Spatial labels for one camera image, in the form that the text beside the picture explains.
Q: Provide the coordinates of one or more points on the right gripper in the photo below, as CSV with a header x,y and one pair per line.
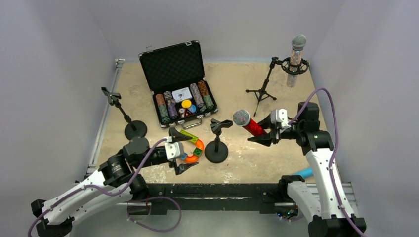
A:
x,y
273,130

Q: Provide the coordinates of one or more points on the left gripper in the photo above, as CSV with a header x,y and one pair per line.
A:
x,y
173,160

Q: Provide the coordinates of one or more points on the red microphone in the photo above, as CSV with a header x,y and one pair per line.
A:
x,y
243,119

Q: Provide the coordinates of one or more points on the round-base mic stand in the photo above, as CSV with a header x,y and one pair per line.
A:
x,y
134,128
216,151

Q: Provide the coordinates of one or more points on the blue microphone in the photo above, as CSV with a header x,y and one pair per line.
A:
x,y
305,173

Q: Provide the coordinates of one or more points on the glitter microphone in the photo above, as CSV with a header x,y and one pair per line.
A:
x,y
298,44

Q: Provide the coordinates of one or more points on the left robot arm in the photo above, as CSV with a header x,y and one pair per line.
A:
x,y
116,180

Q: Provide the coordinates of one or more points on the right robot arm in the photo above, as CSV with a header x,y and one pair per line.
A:
x,y
329,213

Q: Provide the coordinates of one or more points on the dark green toy brick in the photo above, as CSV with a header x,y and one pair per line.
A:
x,y
197,152

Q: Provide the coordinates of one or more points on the orange curved toy track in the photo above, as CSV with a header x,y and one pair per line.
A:
x,y
192,158

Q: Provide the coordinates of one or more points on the lime green toy brick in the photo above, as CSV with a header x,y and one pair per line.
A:
x,y
190,135

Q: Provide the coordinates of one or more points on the yellow poker chip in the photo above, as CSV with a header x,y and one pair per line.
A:
x,y
186,104

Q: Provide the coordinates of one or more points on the black poker chip case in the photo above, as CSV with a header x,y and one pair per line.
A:
x,y
173,68

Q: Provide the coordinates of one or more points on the white card deck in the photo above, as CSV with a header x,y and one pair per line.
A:
x,y
182,94

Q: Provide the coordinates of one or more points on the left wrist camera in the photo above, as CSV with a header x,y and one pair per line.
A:
x,y
173,149

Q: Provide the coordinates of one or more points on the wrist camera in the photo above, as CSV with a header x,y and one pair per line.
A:
x,y
279,119
173,149

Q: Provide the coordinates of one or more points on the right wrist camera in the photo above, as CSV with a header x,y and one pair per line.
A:
x,y
279,119

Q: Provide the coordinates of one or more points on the black front table rail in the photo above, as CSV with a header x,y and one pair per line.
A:
x,y
264,198

